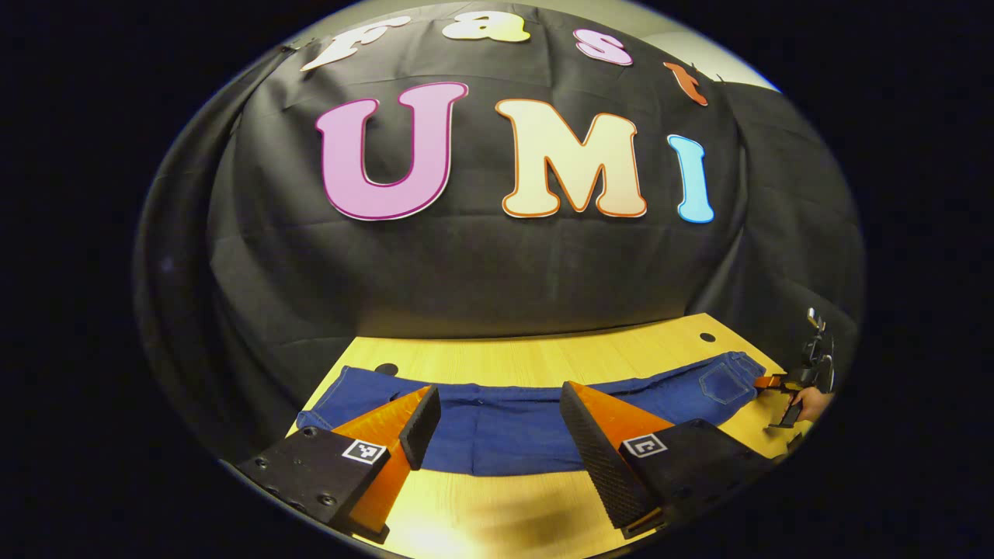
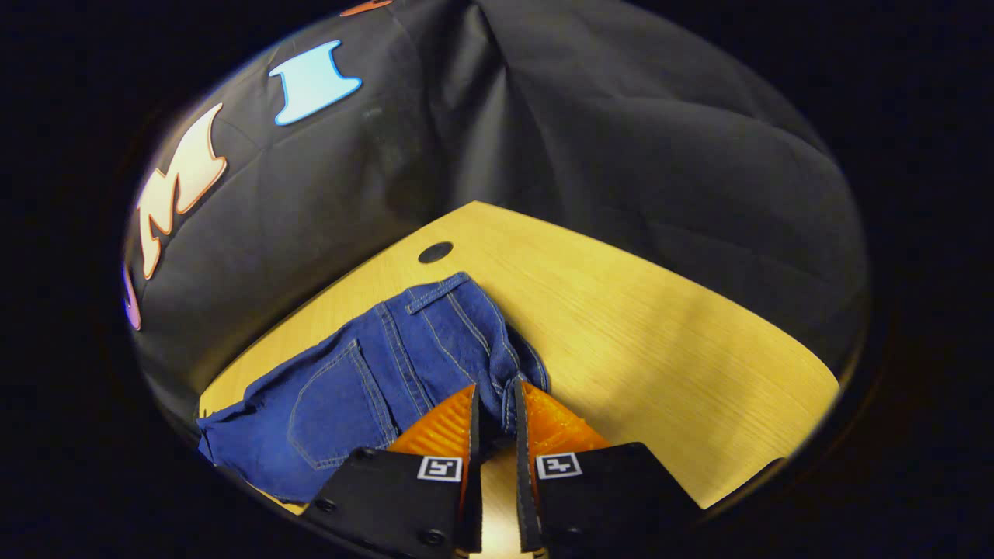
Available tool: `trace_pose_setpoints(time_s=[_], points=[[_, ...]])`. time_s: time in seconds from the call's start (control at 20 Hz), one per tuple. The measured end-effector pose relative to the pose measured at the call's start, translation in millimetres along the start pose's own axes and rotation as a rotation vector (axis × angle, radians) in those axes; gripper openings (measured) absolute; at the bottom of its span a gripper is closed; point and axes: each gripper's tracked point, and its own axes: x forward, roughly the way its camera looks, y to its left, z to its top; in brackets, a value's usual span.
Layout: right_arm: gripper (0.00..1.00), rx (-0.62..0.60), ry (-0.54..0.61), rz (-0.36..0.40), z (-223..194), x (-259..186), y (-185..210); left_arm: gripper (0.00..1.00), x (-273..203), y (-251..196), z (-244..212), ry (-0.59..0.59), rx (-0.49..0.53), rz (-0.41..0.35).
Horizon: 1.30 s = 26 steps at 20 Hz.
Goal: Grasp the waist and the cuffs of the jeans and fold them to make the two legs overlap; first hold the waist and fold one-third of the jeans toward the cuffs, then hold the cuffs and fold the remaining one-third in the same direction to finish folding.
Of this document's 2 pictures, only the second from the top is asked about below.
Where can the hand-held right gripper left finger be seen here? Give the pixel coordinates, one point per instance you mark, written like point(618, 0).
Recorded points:
point(388, 497)

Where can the blue jeans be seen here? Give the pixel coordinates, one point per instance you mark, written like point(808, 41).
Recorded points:
point(349, 388)

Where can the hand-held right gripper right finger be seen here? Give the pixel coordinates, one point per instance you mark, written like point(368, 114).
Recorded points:
point(598, 489)

